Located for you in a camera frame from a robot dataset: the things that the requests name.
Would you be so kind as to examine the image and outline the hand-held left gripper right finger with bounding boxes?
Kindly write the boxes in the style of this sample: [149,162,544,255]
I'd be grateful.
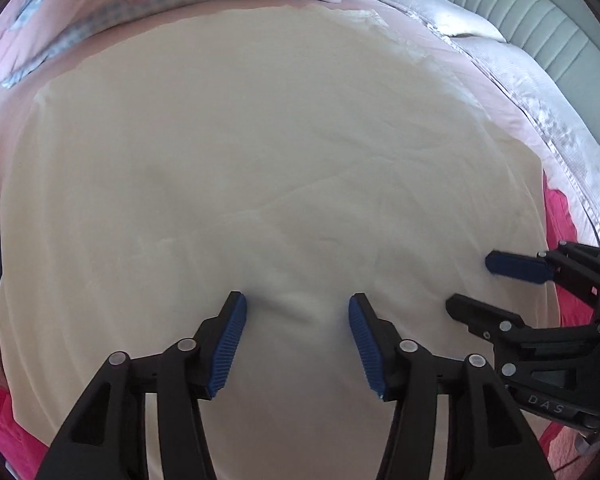
[348,292,561,480]

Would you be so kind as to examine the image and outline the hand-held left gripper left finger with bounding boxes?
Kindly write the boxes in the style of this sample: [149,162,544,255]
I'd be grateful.
[35,291,248,480]

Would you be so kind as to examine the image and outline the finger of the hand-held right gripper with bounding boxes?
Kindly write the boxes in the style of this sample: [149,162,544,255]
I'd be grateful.
[445,294,529,346]
[485,247,576,287]

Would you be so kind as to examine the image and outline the pink and cream shirt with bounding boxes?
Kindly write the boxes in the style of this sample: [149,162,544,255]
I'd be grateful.
[0,5,600,480]

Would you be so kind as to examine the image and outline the long pale pink pillow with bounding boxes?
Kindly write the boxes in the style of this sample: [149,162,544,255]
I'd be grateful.
[450,35,600,251]

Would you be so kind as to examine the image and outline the grey-green padded headboard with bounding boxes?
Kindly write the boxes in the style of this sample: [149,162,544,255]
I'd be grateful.
[375,0,600,146]

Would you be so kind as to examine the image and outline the small pale pink pillow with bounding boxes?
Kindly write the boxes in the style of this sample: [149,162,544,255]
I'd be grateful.
[372,0,508,43]

